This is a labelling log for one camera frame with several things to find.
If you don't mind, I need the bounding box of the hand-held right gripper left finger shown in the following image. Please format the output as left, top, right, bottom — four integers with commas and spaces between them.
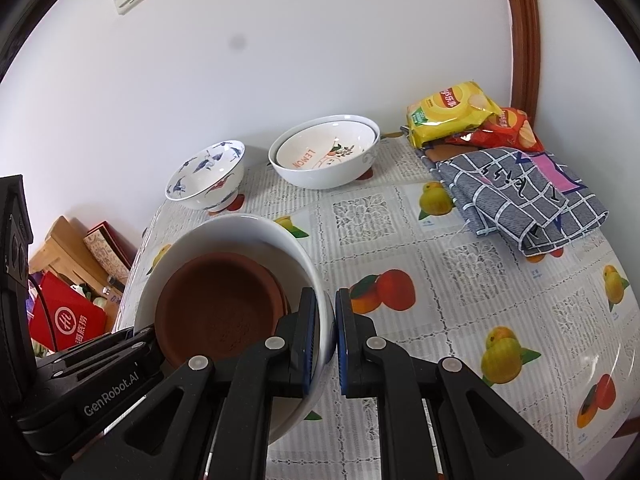
60, 287, 322, 480

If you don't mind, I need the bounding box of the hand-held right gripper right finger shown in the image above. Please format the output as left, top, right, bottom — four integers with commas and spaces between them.
334, 288, 585, 480

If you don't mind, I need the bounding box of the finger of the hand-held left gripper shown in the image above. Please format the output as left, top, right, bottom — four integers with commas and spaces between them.
112, 325, 161, 367

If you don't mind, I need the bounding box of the brown plate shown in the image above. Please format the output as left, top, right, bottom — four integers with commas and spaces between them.
154, 252, 291, 368

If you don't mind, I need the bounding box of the plain white bowl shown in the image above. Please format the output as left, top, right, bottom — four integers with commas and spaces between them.
136, 213, 335, 446

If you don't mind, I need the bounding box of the red paper bag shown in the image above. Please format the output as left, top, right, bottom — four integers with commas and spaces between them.
27, 271, 108, 353

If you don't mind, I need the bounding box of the red edged patterned box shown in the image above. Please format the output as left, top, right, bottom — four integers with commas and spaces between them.
82, 221, 138, 273

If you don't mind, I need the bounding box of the wooden crate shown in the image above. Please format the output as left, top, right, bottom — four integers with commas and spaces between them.
30, 216, 133, 306

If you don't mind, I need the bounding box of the fruit print tablecloth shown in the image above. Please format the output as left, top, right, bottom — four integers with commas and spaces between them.
117, 130, 636, 480

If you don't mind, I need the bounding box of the black panel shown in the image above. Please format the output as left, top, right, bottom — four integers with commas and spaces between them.
0, 175, 38, 411

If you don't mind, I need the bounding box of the large white swirl bowl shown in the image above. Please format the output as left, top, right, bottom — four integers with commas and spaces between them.
268, 115, 381, 190

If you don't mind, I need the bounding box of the blue patterned footed bowl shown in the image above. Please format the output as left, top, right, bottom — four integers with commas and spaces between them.
165, 140, 247, 212

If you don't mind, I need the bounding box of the white lemon print bowl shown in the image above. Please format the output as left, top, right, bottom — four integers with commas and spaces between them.
276, 122, 377, 170

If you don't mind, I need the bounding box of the grey checked cloth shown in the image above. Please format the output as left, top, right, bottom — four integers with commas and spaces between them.
400, 125, 611, 257

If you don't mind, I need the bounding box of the yellow chip bag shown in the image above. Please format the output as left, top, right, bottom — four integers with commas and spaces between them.
406, 81, 503, 150

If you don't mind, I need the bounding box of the red chip bag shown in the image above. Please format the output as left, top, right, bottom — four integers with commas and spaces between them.
445, 107, 545, 153

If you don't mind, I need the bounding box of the brown wooden door frame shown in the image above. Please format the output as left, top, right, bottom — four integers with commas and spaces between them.
500, 0, 543, 133

